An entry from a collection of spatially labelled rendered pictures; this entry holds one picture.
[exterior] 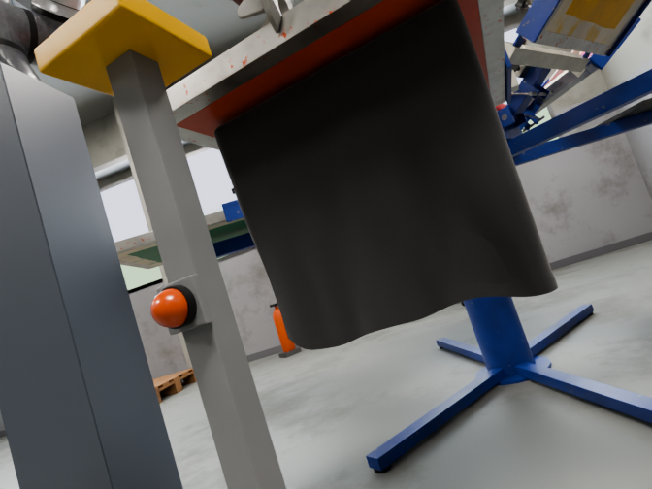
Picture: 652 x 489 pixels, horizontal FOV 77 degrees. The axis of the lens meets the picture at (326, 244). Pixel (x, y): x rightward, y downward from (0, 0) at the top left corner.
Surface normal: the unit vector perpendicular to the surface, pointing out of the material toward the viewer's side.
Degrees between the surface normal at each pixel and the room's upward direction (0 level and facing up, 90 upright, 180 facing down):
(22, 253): 90
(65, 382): 90
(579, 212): 90
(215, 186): 90
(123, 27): 180
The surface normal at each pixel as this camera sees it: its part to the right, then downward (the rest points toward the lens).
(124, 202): -0.17, -0.04
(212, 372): -0.40, 0.05
